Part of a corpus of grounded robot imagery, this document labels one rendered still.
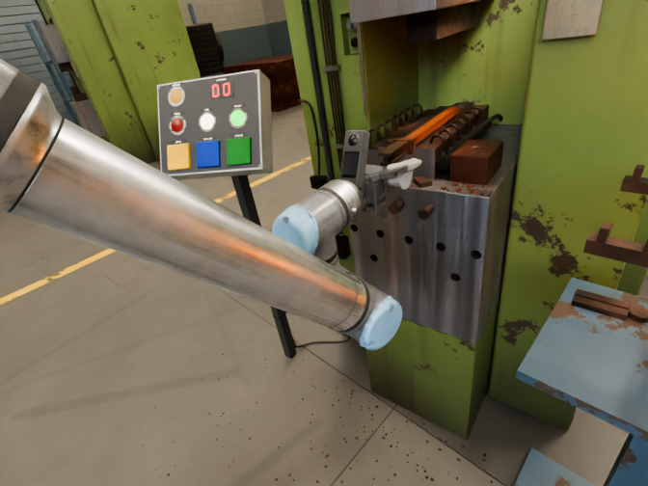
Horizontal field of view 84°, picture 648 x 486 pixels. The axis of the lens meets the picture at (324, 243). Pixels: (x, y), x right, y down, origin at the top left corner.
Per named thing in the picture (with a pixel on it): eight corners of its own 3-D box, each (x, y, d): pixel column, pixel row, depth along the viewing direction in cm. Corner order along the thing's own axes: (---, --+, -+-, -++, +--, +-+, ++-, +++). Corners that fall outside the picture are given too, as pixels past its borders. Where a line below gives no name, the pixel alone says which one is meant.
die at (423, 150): (434, 179, 88) (435, 146, 84) (364, 172, 100) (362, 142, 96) (487, 129, 115) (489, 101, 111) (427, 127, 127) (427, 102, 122)
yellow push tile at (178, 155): (189, 168, 107) (188, 142, 107) (167, 170, 109) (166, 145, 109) (192, 169, 109) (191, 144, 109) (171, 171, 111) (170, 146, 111)
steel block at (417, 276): (475, 344, 99) (489, 198, 76) (359, 303, 121) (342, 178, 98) (525, 244, 135) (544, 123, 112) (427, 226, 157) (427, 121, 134)
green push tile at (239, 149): (250, 163, 102) (249, 136, 102) (227, 165, 104) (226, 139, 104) (253, 164, 104) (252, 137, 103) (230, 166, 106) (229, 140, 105)
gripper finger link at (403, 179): (420, 180, 82) (384, 191, 80) (420, 155, 79) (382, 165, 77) (428, 185, 79) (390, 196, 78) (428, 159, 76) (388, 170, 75)
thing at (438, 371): (467, 441, 123) (475, 345, 99) (370, 391, 145) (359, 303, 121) (510, 334, 159) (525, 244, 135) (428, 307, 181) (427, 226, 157)
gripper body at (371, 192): (362, 195, 84) (332, 218, 77) (358, 159, 80) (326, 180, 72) (391, 200, 80) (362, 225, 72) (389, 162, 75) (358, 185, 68)
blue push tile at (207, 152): (219, 165, 105) (217, 140, 104) (196, 167, 107) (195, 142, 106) (222, 166, 106) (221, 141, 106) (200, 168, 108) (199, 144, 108)
